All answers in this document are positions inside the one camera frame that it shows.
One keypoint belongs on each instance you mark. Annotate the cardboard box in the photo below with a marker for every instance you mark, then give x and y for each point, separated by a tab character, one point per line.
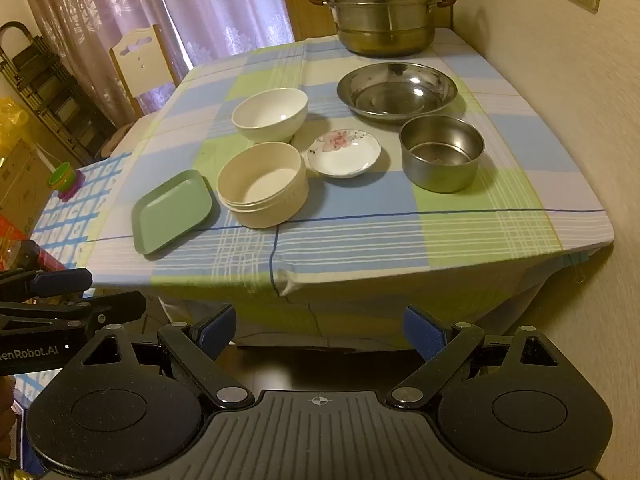
22	180

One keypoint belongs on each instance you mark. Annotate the purple lace curtain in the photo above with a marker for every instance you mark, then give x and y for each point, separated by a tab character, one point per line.
100	0

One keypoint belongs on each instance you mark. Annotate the green rectangular plate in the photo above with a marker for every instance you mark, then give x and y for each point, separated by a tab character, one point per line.
170	215

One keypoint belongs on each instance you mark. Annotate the white wooden chair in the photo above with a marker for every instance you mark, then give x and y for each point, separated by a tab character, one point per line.
135	60

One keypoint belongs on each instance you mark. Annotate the large stainless steel plate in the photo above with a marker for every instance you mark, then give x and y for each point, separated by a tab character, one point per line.
395	95

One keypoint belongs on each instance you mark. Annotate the checked tablecloth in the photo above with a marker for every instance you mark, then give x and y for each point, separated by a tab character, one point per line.
350	240

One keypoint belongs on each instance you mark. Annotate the black folding rack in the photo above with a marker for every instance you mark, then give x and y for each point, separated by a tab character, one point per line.
60	105

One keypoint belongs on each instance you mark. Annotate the yellow plastic bag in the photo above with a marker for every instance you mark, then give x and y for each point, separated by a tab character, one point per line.
12	120

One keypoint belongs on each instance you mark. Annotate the small stainless steel bowl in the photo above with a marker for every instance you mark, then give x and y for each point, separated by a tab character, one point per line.
440	172

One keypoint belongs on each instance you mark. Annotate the small floral dish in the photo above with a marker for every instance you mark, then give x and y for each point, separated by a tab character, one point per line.
342	160

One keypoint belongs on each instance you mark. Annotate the blue grid cloth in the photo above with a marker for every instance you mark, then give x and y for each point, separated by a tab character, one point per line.
75	215

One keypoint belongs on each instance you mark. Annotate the red basket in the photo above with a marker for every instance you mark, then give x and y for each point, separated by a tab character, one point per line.
12	232

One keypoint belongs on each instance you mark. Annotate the cream ribbed round bowl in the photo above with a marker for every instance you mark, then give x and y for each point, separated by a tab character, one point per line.
265	210

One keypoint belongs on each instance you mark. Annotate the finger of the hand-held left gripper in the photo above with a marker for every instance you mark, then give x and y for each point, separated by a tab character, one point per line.
55	281
100	307

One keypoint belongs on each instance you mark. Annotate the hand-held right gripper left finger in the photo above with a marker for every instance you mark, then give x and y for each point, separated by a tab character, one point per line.
220	329

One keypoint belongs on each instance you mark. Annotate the dark bottle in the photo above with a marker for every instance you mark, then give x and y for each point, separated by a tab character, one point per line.
40	255

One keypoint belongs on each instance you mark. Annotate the white ceramic bowl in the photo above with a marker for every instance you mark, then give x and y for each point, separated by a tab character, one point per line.
270	112

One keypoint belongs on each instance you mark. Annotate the green stacked toy cups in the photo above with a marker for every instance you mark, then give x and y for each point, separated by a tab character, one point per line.
65	180

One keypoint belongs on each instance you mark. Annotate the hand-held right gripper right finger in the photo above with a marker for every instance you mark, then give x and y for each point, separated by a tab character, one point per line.
425	332

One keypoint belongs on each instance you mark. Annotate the stainless steel steamer pot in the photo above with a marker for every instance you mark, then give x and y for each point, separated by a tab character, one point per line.
385	25

